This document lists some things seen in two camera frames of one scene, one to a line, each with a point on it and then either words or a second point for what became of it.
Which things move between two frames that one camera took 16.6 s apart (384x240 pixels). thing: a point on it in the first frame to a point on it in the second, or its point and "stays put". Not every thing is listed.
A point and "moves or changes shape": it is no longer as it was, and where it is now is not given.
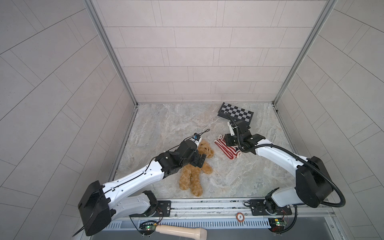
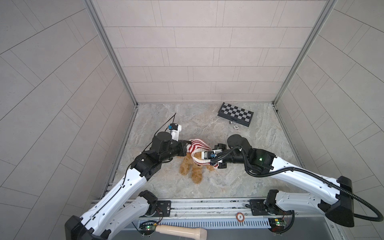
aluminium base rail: x=227 y=213 stays put
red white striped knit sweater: x=232 y=152 moves or changes shape
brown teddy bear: x=190 y=176 moves or changes shape
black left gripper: x=196 y=157 to x=182 y=150
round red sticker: x=240 y=217 stays put
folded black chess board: x=237 y=113 stays put
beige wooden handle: x=194 y=233 stays put
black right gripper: x=227 y=139 to x=221 y=165
